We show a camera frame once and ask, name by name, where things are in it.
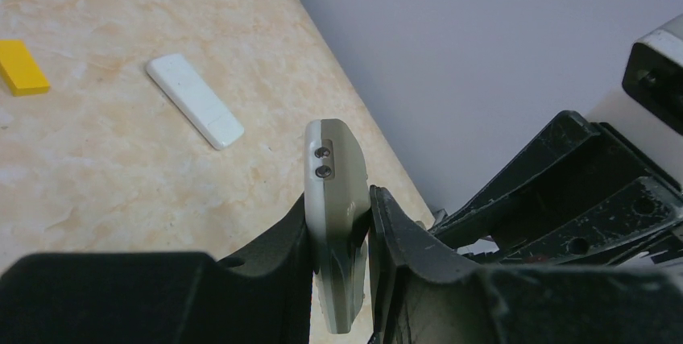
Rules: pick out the white remote with dark screen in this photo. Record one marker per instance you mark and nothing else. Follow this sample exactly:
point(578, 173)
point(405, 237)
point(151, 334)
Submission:
point(181, 82)

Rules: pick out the white air conditioner remote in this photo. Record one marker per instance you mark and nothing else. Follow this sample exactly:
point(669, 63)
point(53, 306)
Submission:
point(336, 204)

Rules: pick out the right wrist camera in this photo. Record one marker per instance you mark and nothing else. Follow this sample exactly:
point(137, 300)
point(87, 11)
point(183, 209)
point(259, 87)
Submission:
point(647, 107)

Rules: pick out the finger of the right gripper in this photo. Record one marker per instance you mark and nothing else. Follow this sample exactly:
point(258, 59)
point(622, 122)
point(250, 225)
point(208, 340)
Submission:
point(610, 233)
point(564, 134)

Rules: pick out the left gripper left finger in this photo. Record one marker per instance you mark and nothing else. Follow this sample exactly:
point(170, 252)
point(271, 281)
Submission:
point(261, 293)

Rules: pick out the yellow block lower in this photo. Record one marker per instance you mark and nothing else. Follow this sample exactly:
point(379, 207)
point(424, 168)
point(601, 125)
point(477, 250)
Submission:
point(20, 71)

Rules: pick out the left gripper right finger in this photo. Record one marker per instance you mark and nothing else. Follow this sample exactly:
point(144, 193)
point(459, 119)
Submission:
point(425, 292)

